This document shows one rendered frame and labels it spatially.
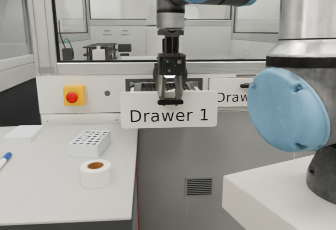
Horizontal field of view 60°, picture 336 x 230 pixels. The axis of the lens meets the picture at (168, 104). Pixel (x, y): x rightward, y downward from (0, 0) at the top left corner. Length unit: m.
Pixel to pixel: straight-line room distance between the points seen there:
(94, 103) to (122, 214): 0.61
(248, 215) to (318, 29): 0.32
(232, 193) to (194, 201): 0.73
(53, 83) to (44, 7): 0.27
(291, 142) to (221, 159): 0.85
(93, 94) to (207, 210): 0.69
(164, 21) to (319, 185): 0.50
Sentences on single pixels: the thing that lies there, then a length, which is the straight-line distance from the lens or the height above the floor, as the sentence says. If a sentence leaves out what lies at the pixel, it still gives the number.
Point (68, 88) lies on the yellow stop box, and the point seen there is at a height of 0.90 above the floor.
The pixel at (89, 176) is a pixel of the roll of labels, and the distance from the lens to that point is 0.68.
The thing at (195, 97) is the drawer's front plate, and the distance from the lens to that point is 0.87.
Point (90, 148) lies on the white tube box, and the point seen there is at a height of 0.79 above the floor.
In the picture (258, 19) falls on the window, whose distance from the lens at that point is 1.18.
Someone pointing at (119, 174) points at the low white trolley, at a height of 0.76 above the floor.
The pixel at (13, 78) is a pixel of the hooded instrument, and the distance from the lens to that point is 1.82.
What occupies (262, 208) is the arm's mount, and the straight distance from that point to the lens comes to 0.52.
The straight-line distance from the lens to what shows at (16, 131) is 1.09.
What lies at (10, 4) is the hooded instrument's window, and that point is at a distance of 1.93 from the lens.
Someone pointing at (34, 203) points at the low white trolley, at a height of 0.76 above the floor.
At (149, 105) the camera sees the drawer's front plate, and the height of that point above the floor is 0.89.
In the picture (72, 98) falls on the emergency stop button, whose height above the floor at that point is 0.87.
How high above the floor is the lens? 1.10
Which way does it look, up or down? 14 degrees down
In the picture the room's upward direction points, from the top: straight up
